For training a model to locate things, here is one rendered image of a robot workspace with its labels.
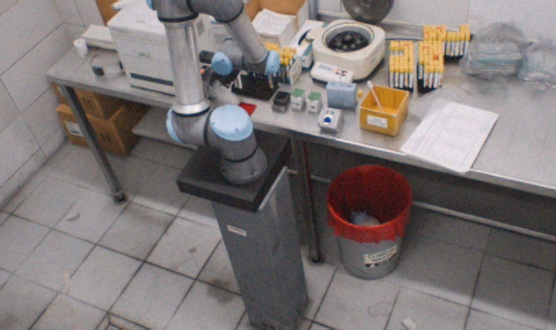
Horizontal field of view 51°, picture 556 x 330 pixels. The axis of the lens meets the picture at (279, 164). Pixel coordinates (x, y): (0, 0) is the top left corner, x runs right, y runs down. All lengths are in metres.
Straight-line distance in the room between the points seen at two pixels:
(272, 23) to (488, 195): 1.20
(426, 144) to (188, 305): 1.35
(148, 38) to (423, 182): 1.35
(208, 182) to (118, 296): 1.15
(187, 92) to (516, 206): 1.54
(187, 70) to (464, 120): 0.96
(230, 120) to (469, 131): 0.82
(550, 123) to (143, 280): 1.90
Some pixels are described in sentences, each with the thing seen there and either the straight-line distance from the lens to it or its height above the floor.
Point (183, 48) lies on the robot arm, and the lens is 1.69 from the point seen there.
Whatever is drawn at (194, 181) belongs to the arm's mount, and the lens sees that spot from 1.91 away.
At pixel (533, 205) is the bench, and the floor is 0.27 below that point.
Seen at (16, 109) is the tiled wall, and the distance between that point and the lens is 3.52.
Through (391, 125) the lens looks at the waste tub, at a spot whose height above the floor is 0.93.
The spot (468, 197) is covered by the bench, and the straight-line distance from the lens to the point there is 2.68.
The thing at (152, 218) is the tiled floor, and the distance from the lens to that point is 3.13.
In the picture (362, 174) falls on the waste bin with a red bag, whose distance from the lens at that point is 2.55.
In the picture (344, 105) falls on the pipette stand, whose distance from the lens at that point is 2.13.
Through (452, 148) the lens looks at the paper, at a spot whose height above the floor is 0.89.
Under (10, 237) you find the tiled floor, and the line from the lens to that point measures 3.41.
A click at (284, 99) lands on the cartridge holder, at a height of 0.90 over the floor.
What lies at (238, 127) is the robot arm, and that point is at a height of 1.16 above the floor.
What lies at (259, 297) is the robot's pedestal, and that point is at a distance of 2.38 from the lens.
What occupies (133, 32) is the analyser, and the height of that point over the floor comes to 1.15.
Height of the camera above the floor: 2.28
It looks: 45 degrees down
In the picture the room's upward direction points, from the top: 10 degrees counter-clockwise
